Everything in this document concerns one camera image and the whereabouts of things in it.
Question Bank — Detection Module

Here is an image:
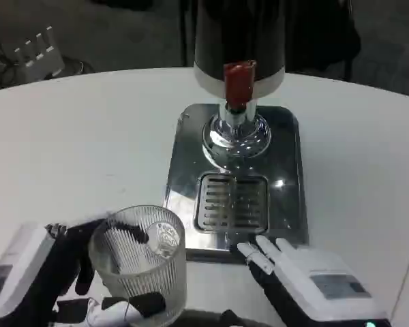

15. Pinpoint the white power strip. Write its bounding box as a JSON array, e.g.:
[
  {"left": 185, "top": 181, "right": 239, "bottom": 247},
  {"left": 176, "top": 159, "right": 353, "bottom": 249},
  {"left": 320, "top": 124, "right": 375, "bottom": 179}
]
[{"left": 13, "top": 26, "right": 65, "bottom": 81}]

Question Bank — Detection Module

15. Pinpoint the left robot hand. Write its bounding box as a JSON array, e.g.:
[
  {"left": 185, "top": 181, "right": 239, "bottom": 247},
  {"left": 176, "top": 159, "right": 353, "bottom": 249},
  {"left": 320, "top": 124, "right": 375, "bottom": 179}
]
[{"left": 0, "top": 211, "right": 167, "bottom": 327}]

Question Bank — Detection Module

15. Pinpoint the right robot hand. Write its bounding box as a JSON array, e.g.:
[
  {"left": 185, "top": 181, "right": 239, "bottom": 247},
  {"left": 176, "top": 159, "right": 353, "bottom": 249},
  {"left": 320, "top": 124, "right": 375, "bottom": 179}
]
[{"left": 220, "top": 234, "right": 393, "bottom": 327}]

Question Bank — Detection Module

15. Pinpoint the black cable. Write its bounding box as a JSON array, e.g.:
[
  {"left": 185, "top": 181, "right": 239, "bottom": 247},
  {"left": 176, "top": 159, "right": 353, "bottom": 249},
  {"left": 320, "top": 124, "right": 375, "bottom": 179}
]
[
  {"left": 0, "top": 18, "right": 23, "bottom": 88},
  {"left": 63, "top": 54, "right": 97, "bottom": 74}
]

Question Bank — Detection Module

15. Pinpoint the black drink dispenser with chrome stand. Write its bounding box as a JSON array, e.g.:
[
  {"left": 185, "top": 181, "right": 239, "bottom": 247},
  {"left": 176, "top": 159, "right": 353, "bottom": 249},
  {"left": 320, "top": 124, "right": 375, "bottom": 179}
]
[{"left": 193, "top": 0, "right": 286, "bottom": 158}]

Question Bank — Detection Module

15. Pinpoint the red dispenser tap handle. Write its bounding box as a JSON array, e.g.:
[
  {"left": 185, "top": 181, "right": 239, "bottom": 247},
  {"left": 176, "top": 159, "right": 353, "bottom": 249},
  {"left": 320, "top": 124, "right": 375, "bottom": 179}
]
[{"left": 223, "top": 59, "right": 257, "bottom": 107}]

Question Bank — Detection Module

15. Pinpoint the steel drip grid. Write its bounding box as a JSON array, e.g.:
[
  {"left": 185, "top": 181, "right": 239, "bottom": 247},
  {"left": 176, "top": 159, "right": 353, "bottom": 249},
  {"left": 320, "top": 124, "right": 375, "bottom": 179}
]
[{"left": 193, "top": 172, "right": 271, "bottom": 233}]

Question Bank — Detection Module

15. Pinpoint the clear ribbed glass cup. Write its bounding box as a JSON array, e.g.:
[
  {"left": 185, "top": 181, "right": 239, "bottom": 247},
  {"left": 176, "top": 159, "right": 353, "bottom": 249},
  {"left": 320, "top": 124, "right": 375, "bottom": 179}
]
[{"left": 87, "top": 204, "right": 187, "bottom": 317}]

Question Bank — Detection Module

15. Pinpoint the steel drip tray base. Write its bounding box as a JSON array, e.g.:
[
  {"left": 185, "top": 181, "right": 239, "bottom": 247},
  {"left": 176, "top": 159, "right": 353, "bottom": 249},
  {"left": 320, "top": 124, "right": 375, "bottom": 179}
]
[{"left": 162, "top": 103, "right": 309, "bottom": 264}]

